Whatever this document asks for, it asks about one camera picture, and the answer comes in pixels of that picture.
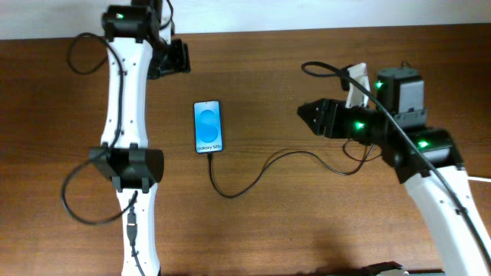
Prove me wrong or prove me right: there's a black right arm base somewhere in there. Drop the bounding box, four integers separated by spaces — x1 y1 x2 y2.
361 261 446 276

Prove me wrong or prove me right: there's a blue screen smartphone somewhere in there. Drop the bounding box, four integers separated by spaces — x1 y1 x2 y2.
193 100 224 154

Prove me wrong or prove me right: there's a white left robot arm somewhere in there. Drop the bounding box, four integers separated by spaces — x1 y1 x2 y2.
89 0 190 275

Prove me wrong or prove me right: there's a black charger cable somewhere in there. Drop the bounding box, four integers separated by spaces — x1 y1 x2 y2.
207 61 414 199

